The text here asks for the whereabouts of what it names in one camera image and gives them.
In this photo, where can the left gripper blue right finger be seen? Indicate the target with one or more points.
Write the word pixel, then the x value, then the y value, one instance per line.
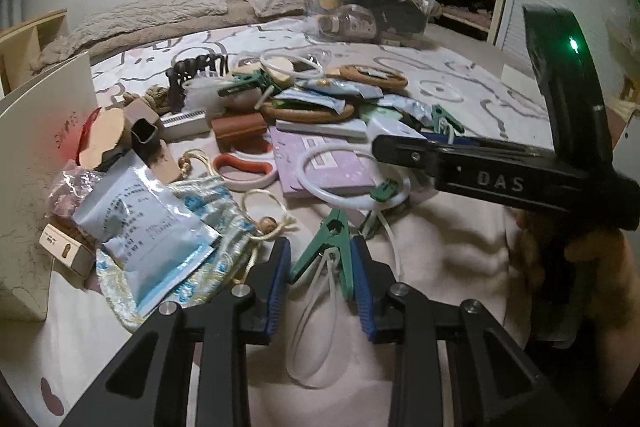
pixel 372 279

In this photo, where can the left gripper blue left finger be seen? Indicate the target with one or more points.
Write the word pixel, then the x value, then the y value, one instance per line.
pixel 269 281

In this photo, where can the green clothes clip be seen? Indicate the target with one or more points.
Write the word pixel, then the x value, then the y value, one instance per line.
pixel 332 238

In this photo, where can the right hand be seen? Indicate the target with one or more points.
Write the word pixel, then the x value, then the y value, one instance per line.
pixel 584 326

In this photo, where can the cartoon bunny bed sheet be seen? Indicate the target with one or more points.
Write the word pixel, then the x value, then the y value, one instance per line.
pixel 451 247

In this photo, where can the blue brocade pouch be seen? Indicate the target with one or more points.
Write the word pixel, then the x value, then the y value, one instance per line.
pixel 206 269

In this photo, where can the white blue sachet packet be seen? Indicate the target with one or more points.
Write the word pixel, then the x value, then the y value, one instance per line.
pixel 145 228

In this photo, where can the purple notebook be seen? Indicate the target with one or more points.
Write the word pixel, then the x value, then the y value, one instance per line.
pixel 340 172

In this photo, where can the brown leather pouch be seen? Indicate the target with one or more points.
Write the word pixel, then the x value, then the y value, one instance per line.
pixel 238 130

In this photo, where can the panda cork coaster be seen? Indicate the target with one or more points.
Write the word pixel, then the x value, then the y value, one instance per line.
pixel 375 76

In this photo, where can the black hair claw clip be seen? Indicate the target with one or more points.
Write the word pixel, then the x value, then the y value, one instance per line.
pixel 212 65

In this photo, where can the white shoe box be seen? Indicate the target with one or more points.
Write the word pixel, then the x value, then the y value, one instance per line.
pixel 41 124

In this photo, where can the clear plastic storage bin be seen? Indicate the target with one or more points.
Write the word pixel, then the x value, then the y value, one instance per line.
pixel 374 21

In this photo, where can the wooden headboard shelf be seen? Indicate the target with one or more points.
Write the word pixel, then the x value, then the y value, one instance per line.
pixel 21 44

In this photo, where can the green clip on ring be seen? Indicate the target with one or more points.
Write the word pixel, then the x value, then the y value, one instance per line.
pixel 385 191

